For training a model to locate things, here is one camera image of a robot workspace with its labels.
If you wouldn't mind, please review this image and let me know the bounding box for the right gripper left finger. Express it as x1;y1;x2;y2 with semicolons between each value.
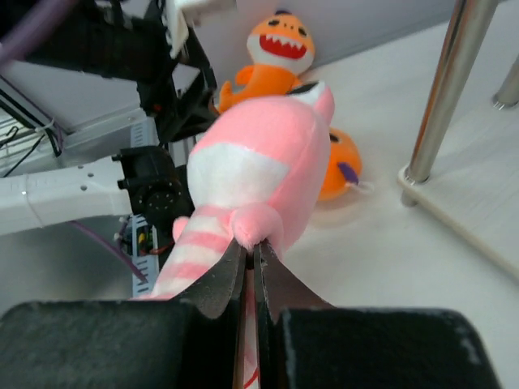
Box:
1;243;246;388

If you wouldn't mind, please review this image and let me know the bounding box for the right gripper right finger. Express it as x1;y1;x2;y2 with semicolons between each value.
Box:
254;242;500;388

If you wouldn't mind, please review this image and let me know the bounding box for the pink plush toy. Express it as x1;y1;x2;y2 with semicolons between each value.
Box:
129;80;337;301

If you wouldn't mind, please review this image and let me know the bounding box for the orange shark plush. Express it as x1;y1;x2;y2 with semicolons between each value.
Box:
217;10;315;113
318;128;374;202

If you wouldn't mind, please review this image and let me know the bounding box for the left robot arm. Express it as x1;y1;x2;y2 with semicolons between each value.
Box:
1;1;217;235

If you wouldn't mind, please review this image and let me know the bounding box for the white two-tier shelf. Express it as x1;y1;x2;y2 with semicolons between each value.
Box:
398;1;518;276

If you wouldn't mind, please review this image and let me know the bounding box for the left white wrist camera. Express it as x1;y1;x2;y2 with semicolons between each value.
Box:
161;0;237;58

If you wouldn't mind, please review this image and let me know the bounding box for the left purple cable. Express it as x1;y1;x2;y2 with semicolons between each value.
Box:
0;0;149;284

